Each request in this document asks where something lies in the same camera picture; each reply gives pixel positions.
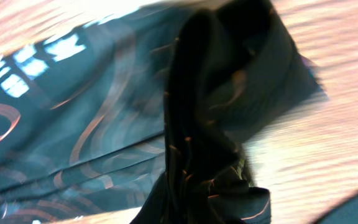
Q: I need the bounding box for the black orange patterned jersey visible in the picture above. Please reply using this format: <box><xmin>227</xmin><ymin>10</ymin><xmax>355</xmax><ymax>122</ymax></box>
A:
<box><xmin>0</xmin><ymin>1</ymin><xmax>321</xmax><ymax>224</ymax></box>

